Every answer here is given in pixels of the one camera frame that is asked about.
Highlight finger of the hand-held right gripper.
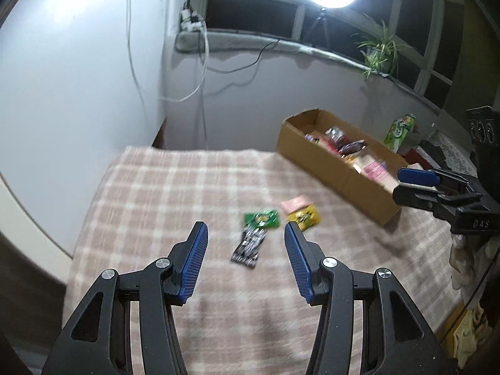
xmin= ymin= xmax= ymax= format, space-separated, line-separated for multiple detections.
xmin=392 ymin=185 xmax=483 ymax=212
xmin=397 ymin=167 xmax=479 ymax=193

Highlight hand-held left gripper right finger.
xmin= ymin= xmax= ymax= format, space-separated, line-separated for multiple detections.
xmin=284 ymin=221 xmax=458 ymax=375

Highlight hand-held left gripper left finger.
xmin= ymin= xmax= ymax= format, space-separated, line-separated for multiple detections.
xmin=41 ymin=221 xmax=209 ymax=375

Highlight yellow snack packet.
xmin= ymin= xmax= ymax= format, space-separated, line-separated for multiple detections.
xmin=286 ymin=208 xmax=321 ymax=231

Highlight black snack packet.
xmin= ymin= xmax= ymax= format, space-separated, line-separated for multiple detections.
xmin=230 ymin=227 xmax=268 ymax=269

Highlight green snack packet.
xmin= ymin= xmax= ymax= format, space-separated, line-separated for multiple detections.
xmin=243 ymin=210 xmax=281 ymax=229

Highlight pink snack packet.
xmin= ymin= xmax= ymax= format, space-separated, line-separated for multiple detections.
xmin=280 ymin=196 xmax=315 ymax=214

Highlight brown chocolate bar packet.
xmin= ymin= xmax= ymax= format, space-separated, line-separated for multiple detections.
xmin=338 ymin=140 xmax=368 ymax=155

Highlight brown cardboard box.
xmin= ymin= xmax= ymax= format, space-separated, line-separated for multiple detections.
xmin=275 ymin=108 xmax=409 ymax=227

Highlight person's right hand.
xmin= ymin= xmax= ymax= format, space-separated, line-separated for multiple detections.
xmin=449 ymin=235 xmax=493 ymax=298

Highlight red box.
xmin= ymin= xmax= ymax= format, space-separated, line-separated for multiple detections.
xmin=404 ymin=146 xmax=435 ymax=171

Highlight patterned white cloth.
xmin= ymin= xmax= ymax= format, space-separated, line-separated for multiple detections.
xmin=433 ymin=133 xmax=479 ymax=177

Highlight snack packets in box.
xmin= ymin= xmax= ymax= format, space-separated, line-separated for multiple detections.
xmin=353 ymin=154 xmax=400 ymax=189

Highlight green printed carton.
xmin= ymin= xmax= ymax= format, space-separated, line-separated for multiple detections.
xmin=383 ymin=113 xmax=417 ymax=154

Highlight plaid beige blanket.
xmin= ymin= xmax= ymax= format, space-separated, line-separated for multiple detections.
xmin=64 ymin=146 xmax=481 ymax=375

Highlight potted spider plant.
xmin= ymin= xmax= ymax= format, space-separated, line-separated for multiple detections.
xmin=352 ymin=13 xmax=412 ymax=81

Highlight cream cloth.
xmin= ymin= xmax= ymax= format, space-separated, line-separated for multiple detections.
xmin=453 ymin=305 xmax=491 ymax=365

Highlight black tripod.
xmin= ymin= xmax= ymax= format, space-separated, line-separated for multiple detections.
xmin=302 ymin=7 xmax=333 ymax=48

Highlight dark window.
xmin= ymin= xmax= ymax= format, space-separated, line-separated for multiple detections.
xmin=189 ymin=0 xmax=469 ymax=106

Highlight white power strip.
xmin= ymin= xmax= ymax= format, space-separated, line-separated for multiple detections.
xmin=180 ymin=7 xmax=206 ymax=32

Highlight black cable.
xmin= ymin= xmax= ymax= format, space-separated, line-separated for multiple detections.
xmin=201 ymin=39 xmax=278 ymax=151

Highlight white cable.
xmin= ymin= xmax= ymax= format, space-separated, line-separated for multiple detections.
xmin=127 ymin=0 xmax=210 ymax=126

